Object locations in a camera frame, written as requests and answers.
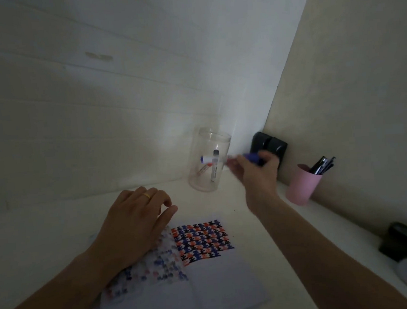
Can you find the person's right forearm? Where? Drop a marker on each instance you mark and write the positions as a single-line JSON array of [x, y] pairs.
[[320, 256]]

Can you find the blue cap white marker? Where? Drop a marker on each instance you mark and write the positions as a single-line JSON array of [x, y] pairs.
[[205, 158]]

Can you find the person's right fingers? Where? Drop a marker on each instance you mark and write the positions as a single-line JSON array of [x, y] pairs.
[[236, 166]]

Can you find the person's left forearm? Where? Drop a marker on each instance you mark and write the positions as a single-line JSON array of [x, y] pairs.
[[49, 298]]

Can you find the red cap white marker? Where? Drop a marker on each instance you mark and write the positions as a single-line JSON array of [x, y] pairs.
[[204, 168]]

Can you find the person's left hand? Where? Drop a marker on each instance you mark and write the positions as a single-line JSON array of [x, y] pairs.
[[132, 232]]

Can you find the pink cup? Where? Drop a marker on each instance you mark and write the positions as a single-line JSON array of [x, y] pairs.
[[302, 187]]

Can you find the purple marker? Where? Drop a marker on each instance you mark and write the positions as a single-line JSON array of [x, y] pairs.
[[254, 158]]

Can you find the person's right hand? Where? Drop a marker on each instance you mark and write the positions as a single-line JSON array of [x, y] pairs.
[[260, 181]]

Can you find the person's left thumb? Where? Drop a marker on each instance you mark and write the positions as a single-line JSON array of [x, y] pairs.
[[169, 218]]

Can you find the black cap white marker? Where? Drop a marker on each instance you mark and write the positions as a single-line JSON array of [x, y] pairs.
[[214, 165]]

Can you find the notebook with coloured pattern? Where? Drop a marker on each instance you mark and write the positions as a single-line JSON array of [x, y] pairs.
[[213, 282]]

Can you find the black pen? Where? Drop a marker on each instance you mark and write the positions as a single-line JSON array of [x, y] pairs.
[[318, 165], [328, 164]]

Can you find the clear plastic jar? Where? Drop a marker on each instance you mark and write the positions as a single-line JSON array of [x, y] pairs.
[[207, 141]]

